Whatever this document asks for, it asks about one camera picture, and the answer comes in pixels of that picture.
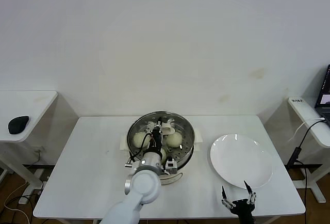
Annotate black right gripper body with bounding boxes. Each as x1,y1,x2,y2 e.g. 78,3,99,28
230,199,256,224

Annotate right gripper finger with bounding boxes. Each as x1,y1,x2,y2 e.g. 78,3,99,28
220,185,234,209
243,180,258,205

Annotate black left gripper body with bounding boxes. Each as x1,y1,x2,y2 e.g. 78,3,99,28
150,127,164,154

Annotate stainless steel steamer basket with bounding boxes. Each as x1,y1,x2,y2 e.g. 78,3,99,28
127,110,196,168

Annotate white round plate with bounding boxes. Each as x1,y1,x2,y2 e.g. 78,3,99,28
209,133,273,189

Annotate dark open laptop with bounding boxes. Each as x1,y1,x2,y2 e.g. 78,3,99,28
315,64,330,126

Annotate white side table with mouse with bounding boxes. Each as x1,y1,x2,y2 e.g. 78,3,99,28
0,90,79,191

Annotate black computer mouse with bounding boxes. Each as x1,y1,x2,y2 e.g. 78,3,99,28
8,115,30,134

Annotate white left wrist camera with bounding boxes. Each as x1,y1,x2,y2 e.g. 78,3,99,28
164,158,179,175

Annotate black laptop power cable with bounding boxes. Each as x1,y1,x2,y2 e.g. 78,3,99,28
287,120,326,224

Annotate black floor cable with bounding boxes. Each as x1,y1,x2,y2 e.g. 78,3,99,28
0,193,43,224

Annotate thin white floor cable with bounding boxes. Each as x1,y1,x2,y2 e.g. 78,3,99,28
4,179,30,218

